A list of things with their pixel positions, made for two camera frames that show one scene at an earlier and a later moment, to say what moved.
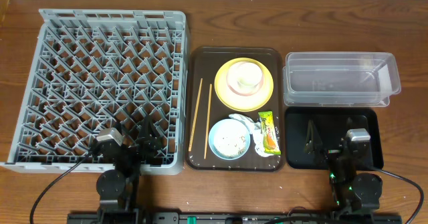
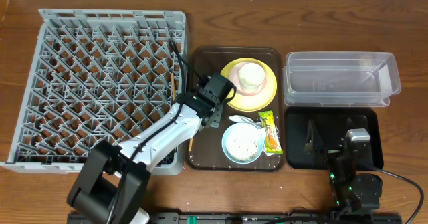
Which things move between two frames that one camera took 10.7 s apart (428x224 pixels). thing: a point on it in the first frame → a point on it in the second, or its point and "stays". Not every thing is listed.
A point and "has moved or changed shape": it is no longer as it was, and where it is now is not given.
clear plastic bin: [340, 79] stays
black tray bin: [330, 124] stays
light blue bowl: [229, 139] has moved or changed shape
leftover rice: [230, 138] → [243, 143]
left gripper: [132, 147] → [214, 116]
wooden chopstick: [206, 140] → [172, 83]
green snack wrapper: [270, 140] stays
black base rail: [236, 217] stays
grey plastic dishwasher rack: [96, 69] stays
